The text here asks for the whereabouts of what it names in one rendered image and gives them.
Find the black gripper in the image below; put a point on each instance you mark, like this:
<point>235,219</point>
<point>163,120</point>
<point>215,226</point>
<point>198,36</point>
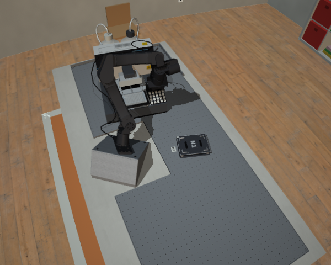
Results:
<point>157,84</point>

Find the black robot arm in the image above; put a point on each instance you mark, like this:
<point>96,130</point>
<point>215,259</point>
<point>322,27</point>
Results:
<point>107,78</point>

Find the beige plastic bottle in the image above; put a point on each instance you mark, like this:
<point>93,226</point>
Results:
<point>108,39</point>

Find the white bottle with black cap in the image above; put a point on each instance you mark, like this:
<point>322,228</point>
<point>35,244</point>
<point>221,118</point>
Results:
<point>130,35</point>

